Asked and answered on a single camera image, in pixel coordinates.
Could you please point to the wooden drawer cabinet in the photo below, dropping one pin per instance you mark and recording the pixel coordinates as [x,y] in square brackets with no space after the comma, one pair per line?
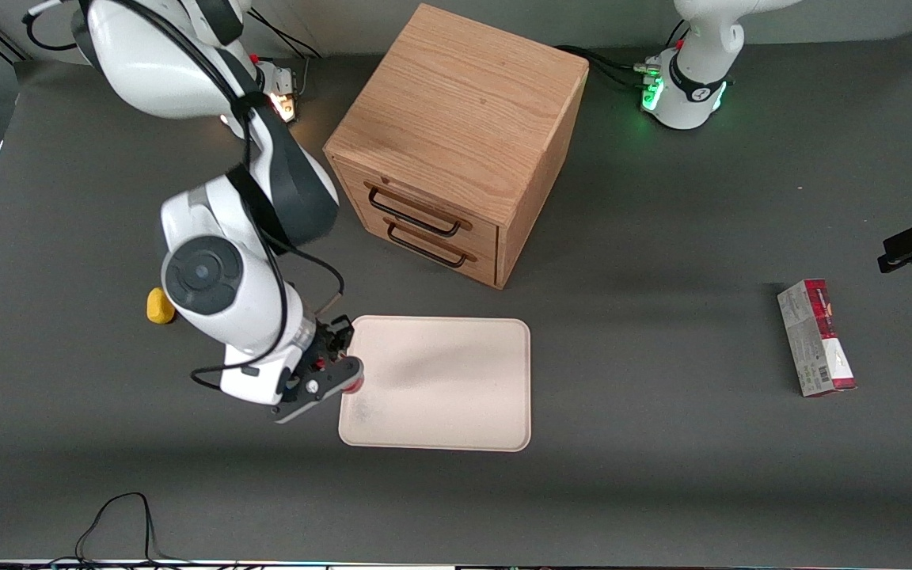
[456,95]

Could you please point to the yellow lemon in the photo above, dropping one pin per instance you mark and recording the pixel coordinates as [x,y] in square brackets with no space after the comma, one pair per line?
[156,310]

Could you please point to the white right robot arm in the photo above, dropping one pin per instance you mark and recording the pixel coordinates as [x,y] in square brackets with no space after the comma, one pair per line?
[210,277]

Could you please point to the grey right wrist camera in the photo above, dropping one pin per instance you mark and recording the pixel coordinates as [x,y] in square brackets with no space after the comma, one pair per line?
[321,389]

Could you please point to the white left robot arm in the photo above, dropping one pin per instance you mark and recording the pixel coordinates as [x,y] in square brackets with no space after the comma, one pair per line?
[697,47]

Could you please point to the red coke bottle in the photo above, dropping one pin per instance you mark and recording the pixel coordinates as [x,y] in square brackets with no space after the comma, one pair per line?
[354,387]

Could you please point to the red and grey carton box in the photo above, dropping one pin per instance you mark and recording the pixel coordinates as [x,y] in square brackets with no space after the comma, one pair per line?
[816,340]

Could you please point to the beige plastic tray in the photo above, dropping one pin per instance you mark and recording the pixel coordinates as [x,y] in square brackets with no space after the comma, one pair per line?
[440,380]

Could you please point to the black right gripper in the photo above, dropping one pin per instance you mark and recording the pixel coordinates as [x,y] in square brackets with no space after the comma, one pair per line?
[336,336]

